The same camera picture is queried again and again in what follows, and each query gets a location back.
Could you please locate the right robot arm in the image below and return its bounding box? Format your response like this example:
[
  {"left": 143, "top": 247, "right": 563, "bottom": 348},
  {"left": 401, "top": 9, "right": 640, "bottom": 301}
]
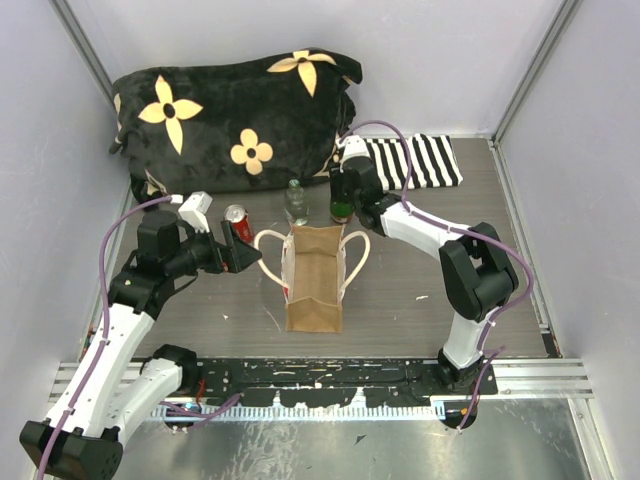
[{"left": 328, "top": 156, "right": 519, "bottom": 394}]

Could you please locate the black white striped cloth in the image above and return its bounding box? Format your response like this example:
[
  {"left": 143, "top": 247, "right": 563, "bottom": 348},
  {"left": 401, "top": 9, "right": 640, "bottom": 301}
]
[{"left": 364, "top": 134, "right": 463, "bottom": 191}]

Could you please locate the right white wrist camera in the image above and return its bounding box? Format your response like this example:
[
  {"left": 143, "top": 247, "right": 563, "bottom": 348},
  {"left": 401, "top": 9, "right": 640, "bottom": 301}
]
[{"left": 336, "top": 135, "right": 370, "bottom": 163}]

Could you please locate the aluminium rail frame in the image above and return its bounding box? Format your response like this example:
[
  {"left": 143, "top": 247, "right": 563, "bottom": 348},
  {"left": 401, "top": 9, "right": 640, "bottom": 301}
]
[{"left": 50, "top": 359, "right": 593, "bottom": 428}]

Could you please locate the clear glass bottle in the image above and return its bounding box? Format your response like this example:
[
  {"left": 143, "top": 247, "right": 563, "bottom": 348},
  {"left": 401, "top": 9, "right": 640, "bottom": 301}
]
[{"left": 285, "top": 179, "right": 309, "bottom": 226}]

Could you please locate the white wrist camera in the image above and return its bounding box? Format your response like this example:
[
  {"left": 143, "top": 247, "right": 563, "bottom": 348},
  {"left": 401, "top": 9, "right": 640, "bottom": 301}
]
[
  {"left": 172, "top": 191, "right": 212, "bottom": 237},
  {"left": 336, "top": 135, "right": 370, "bottom": 163}
]

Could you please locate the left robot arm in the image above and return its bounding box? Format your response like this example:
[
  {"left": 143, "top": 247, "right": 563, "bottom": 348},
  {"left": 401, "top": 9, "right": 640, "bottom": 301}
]
[{"left": 19, "top": 210, "right": 262, "bottom": 479}]

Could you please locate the red cola can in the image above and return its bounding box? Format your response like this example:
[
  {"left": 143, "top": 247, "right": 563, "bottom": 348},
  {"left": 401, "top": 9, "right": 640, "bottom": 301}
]
[{"left": 224, "top": 204, "right": 254, "bottom": 244}]

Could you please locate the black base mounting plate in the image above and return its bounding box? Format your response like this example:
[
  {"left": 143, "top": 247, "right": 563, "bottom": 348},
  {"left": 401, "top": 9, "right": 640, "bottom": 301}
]
[{"left": 171, "top": 358, "right": 497, "bottom": 408}]

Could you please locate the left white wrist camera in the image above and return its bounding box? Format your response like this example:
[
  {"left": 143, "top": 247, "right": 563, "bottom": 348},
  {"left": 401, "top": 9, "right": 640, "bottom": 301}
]
[{"left": 172, "top": 191, "right": 212, "bottom": 237}]

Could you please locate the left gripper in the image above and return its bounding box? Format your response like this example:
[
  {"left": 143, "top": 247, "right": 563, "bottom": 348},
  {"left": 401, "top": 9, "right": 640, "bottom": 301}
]
[{"left": 167, "top": 219, "right": 262, "bottom": 278}]

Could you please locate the green glass bottle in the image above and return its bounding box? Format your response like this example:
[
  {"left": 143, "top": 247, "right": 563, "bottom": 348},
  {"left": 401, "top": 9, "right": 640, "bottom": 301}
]
[{"left": 330, "top": 188, "right": 354, "bottom": 224}]

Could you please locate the black floral plush blanket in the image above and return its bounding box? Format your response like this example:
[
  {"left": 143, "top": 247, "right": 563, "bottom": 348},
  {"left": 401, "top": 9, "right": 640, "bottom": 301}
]
[{"left": 109, "top": 48, "right": 363, "bottom": 203}]

